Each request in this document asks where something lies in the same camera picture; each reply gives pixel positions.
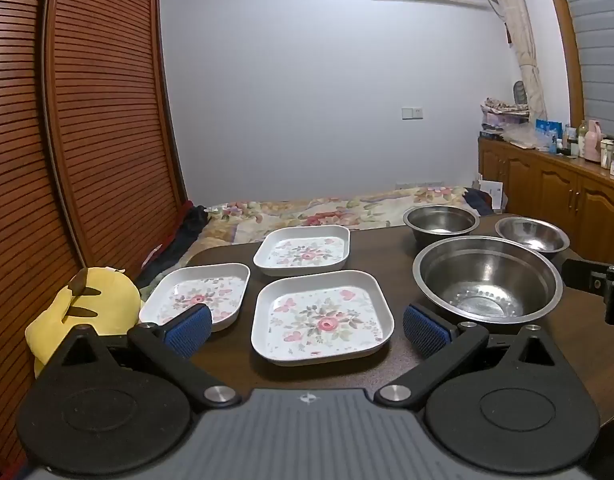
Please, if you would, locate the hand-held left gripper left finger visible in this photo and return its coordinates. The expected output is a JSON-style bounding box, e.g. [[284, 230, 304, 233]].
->
[[40, 304, 240, 408]]

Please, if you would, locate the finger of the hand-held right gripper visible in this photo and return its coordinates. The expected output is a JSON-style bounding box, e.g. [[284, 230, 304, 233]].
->
[[561, 258, 612, 293]]

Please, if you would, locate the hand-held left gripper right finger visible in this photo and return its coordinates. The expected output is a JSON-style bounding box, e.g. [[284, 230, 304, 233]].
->
[[376, 304, 574, 408]]

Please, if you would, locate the small steel bowl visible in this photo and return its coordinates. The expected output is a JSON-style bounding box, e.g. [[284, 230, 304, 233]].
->
[[495, 216, 570, 261]]

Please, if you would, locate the large steel bowl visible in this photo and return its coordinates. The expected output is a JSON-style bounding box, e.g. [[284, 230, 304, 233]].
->
[[412, 236, 564, 333]]

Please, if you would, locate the large floral square plate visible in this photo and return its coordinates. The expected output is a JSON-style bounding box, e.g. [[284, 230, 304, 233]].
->
[[250, 270, 394, 367]]

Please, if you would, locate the medium steel bowl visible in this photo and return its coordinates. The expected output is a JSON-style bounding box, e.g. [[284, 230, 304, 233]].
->
[[402, 205, 480, 248]]

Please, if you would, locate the yellow plush toy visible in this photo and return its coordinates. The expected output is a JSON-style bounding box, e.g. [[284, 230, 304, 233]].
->
[[26, 266, 142, 378]]

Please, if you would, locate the dark clothing pile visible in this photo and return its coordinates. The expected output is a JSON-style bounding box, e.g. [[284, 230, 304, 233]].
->
[[134, 200, 210, 286]]

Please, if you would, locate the wooden cabinet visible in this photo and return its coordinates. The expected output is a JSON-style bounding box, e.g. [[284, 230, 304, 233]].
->
[[478, 137, 614, 261]]

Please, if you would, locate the white paper bag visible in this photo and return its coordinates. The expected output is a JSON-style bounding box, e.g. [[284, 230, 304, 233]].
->
[[474, 172, 505, 211]]

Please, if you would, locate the dark blue garment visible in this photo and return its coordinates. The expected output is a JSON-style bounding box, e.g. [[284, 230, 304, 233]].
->
[[462, 187, 492, 216]]

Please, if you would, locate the pink bottle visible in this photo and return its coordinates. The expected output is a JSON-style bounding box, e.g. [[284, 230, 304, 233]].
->
[[584, 120, 604, 162]]

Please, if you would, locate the blue printed box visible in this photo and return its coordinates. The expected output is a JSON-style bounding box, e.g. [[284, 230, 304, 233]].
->
[[535, 119, 562, 148]]

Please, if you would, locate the floral bedspread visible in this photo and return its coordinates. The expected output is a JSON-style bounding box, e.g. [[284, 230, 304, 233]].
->
[[137, 185, 488, 306]]

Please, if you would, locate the folded cloth pile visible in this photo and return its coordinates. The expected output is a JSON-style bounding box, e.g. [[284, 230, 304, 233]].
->
[[481, 97, 530, 133]]

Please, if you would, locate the wooden louvered wardrobe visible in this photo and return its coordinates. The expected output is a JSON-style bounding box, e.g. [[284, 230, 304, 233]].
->
[[0, 0, 188, 471]]

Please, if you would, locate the grey window blind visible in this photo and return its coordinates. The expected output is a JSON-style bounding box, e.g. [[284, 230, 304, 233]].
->
[[557, 0, 614, 146]]

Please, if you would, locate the cream patterned curtain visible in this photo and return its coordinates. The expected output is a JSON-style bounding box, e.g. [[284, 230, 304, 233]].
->
[[479, 0, 548, 121]]

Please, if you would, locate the wooden window frame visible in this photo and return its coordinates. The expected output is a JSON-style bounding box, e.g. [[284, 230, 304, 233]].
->
[[539, 0, 585, 133]]

